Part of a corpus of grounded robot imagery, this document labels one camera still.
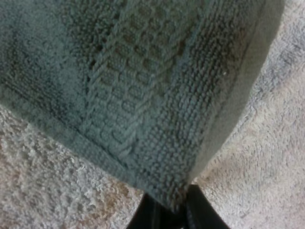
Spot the grey-green towel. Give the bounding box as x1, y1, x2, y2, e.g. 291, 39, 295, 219
0, 0, 285, 213

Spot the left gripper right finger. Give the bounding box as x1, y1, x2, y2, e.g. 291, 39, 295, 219
183, 183, 227, 229

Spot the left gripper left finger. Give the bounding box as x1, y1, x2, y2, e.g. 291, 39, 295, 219
128, 192, 180, 229

